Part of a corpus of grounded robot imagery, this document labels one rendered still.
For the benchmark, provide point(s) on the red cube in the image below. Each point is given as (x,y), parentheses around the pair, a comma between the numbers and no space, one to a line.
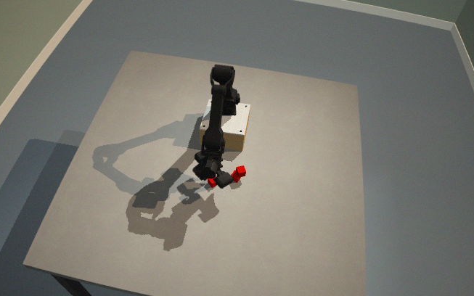
(234,176)
(240,171)
(211,182)

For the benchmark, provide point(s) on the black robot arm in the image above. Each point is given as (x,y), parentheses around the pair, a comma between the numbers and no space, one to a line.
(224,101)

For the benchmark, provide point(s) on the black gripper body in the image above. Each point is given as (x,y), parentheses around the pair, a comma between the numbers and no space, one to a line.
(223,178)

